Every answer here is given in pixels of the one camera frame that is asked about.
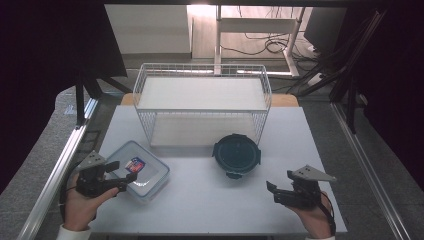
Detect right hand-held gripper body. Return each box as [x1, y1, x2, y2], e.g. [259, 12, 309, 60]
[286, 164, 338, 210]

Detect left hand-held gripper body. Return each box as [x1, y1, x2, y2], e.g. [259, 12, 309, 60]
[75, 150, 108, 198]

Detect clear rectangular food container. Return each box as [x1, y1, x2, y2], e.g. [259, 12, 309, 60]
[105, 139, 171, 204]

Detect dark round food container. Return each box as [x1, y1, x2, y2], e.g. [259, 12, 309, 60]
[211, 133, 262, 181]

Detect white wire shelf rack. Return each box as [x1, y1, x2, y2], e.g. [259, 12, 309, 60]
[132, 62, 273, 149]

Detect person's right hand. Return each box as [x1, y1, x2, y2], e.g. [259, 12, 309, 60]
[287, 191, 334, 240]

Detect person's left hand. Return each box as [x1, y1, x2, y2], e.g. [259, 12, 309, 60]
[63, 173, 120, 233]

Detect black metal stand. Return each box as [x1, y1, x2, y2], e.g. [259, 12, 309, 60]
[74, 70, 133, 128]
[287, 9, 389, 135]

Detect wooden table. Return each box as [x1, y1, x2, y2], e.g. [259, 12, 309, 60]
[119, 92, 300, 108]

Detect black curtain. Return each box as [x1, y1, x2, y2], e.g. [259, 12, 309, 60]
[0, 0, 128, 195]
[333, 0, 424, 192]

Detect white cabinet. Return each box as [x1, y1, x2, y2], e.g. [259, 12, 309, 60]
[104, 4, 194, 56]

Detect right hand-held gripper cable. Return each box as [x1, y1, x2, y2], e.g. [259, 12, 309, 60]
[315, 189, 337, 236]

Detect hand-held gripper cable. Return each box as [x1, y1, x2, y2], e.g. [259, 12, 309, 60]
[315, 189, 337, 236]
[58, 185, 80, 222]

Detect left hand-held gripper cable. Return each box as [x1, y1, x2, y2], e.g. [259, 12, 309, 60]
[58, 185, 80, 222]

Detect aluminium rail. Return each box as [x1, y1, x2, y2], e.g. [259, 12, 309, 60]
[329, 101, 414, 240]
[15, 97, 100, 240]

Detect black floor cables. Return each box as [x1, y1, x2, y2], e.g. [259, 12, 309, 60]
[219, 5, 323, 65]

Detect white desk frame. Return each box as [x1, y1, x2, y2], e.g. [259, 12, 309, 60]
[214, 4, 307, 78]

